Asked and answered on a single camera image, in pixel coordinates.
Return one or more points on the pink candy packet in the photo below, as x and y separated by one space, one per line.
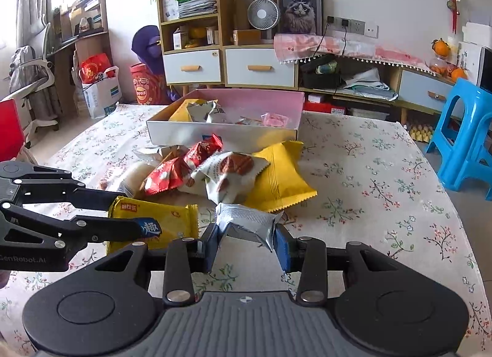
273 119

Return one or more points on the red flat object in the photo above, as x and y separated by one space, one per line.
11 130

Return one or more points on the red flat box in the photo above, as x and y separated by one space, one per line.
323 103

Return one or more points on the pink floral cloth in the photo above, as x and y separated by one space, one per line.
384 53

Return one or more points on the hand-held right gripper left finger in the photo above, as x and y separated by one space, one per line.
210 244

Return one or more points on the orange fruit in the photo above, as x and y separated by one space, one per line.
458 74
441 48

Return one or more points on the glass jar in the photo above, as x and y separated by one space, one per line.
439 65

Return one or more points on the stack of papers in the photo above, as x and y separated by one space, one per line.
198 5

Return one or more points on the floral tablecloth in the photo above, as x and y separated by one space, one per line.
365 187

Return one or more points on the blue plastic stool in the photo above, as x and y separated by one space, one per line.
469 137

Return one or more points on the tall wooden shelf cabinet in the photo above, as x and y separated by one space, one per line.
192 66

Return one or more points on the red gift bag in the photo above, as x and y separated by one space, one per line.
96 68

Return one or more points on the white brown nut packet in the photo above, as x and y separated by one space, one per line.
230 172

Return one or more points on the yellow snack packet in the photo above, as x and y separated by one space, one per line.
180 112
280 176

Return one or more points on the silver snack packet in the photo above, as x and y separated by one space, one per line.
246 218
203 110

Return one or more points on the cardboard box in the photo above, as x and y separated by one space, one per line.
246 37

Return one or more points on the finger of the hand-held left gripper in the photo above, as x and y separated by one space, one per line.
88 197
115 228

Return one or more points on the wooden drawer cabinet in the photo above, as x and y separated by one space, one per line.
259 66

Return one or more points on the pale green snack packet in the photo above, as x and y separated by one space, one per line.
153 151

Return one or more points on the white office chair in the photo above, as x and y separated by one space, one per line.
34 76

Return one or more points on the white desk fan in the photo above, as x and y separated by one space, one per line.
263 14

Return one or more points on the white shopping bag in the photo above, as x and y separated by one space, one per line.
98 95

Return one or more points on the red cylindrical box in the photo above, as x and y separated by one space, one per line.
146 85

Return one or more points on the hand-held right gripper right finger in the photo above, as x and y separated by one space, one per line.
282 248

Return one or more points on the pink-lined silver box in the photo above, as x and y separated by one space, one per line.
223 134

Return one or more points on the small yellow biscuit packet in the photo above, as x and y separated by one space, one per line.
173 218

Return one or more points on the purple plush toy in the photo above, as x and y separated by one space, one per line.
148 47

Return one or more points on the white printer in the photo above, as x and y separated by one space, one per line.
476 34

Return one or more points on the white carton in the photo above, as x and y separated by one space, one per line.
170 9

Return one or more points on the wooden desk with shelves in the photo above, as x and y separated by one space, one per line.
88 18

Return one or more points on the wall power outlet strip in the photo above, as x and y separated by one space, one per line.
357 26

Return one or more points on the yellow egg tray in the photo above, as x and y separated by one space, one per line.
421 133

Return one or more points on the white microwave oven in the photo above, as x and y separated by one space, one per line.
482 68

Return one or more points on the white barcode box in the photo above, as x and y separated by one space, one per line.
180 39

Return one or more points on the framed cat picture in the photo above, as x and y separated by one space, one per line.
298 10

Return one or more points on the clear white roll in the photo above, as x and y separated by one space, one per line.
134 180

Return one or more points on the folded cloth stack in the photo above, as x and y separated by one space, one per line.
369 85

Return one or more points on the black bag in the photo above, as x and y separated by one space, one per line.
321 74

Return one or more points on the red snack packet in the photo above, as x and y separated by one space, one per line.
203 149
165 176

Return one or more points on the low wooden cabinet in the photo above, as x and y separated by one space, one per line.
422 89

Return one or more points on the clear plastic bin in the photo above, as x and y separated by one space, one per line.
369 114

